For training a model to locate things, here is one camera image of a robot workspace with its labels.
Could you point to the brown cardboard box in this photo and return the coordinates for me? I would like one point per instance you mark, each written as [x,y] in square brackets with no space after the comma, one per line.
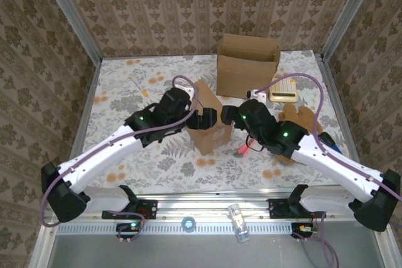
[242,76]
[207,139]

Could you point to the pink utility knife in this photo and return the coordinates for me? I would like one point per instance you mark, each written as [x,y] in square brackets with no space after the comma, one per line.
[243,151]

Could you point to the brown plush toy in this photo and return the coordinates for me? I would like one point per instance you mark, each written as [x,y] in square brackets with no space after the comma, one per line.
[298,115]

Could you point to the blue black stapler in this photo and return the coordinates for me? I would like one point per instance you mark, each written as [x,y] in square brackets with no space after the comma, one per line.
[326,138]

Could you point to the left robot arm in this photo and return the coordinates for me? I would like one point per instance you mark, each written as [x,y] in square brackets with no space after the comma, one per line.
[100,152]

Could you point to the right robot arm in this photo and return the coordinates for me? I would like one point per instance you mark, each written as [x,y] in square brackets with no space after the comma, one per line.
[339,167]

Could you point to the cream calculator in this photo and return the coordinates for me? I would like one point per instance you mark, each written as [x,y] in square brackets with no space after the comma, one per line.
[287,92]

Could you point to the floral tablecloth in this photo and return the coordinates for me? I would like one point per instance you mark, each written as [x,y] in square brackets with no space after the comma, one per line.
[157,167]

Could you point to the clear plastic bottle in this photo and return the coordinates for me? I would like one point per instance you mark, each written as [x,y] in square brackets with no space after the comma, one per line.
[238,224]

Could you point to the round blue white knob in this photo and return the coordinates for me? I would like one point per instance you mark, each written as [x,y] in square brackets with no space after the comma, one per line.
[188,224]

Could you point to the small black controller board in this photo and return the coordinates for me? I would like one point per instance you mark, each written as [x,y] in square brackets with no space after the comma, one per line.
[125,227]
[301,228]

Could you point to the grey metal panel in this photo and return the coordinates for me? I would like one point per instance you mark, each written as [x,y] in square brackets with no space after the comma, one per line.
[188,252]

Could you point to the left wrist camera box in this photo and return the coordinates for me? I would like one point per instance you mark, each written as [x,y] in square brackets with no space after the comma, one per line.
[186,89]

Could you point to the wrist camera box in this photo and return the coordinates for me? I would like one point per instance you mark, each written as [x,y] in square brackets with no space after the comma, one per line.
[186,89]
[260,96]

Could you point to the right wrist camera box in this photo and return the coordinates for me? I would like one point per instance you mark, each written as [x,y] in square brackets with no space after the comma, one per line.
[260,96]

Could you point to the aluminium table side rail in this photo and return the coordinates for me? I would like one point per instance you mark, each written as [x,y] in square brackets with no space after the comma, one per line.
[90,92]
[333,92]

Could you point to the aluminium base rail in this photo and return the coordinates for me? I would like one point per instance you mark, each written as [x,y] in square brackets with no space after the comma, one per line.
[204,205]

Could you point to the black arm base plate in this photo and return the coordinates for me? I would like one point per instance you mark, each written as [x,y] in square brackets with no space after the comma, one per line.
[150,210]
[276,210]

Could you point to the aluminium frame post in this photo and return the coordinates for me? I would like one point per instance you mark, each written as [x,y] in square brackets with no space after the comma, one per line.
[73,13]
[348,13]

